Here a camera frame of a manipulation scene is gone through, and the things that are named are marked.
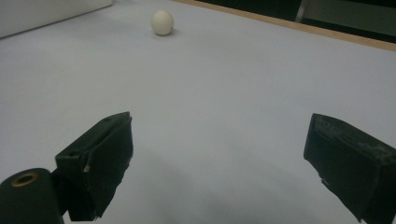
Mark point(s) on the white ball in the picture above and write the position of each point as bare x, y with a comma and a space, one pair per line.
162, 22

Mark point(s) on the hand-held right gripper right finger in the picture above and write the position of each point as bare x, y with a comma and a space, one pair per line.
358, 165

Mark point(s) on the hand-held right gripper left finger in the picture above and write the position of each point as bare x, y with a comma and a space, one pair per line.
102, 155

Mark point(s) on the white plastic bin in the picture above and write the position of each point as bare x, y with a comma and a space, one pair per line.
46, 12

